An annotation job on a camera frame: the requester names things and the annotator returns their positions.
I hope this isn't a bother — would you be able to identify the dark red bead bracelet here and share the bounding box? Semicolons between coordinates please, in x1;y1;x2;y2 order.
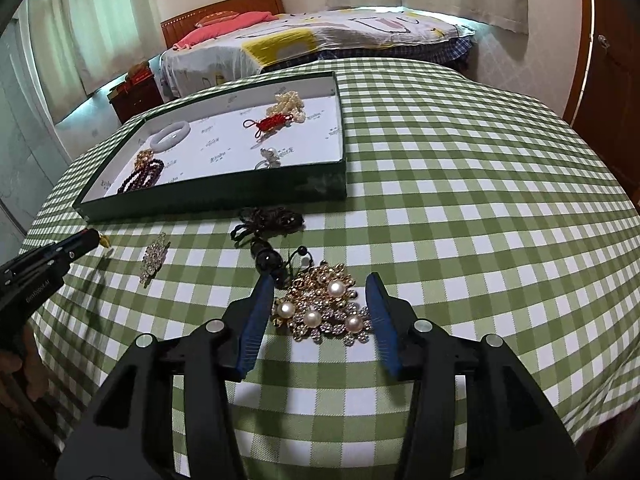
117;157;166;196

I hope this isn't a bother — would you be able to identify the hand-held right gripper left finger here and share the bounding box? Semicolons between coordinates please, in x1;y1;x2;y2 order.
54;274;277;480

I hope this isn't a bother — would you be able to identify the brown embroidered cushion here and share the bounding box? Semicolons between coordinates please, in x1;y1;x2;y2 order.
195;10;237;29

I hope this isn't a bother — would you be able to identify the dark wooden nightstand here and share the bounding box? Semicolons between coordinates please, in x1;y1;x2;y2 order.
109;77;163;124

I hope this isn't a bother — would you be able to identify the dark green shallow box tray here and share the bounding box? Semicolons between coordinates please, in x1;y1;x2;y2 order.
72;71;347;223

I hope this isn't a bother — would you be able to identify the person's left hand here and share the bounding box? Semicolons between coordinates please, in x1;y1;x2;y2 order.
0;330;43;403

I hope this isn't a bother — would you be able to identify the silver crystal brooch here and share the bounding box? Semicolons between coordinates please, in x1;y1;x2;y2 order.
139;234;171;287

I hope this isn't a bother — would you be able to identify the white jade bangle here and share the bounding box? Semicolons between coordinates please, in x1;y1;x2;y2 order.
150;121;192;154

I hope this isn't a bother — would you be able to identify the glass wardrobe door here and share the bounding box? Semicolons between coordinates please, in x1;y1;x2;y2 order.
0;17;72;243

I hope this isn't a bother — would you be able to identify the bed with patterned bedspread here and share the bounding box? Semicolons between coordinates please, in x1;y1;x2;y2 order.
160;7;473;102

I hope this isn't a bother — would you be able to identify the black cord bead necklace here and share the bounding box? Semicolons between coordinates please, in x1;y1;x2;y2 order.
230;206;317;286

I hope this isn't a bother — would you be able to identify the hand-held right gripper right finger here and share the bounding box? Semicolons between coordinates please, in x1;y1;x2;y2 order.
365;272;588;480

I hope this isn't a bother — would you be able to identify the wooden headboard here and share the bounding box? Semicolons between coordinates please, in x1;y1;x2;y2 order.
161;0;285;50

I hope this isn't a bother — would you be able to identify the pink pillow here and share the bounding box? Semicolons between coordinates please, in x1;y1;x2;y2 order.
174;13;279;51

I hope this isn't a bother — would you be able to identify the red knot charm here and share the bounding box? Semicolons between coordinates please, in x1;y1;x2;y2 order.
243;114;293;140

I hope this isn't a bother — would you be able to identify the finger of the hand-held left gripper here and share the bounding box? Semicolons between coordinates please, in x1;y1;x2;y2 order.
50;229;108;261

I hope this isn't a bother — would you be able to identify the gold pearl flower brooch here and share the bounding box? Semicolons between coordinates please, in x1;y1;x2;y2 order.
270;260;373;345

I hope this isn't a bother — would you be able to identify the white pearl necklace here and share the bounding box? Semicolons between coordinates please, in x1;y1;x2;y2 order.
266;91;307;124

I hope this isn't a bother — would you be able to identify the red box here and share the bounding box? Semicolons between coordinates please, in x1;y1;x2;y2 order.
125;62;153;89

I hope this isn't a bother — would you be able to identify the brown wooden door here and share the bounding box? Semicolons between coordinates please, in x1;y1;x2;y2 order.
564;0;640;188

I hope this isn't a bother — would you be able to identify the green checked tablecloth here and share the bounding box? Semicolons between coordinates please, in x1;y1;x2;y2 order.
17;57;640;480

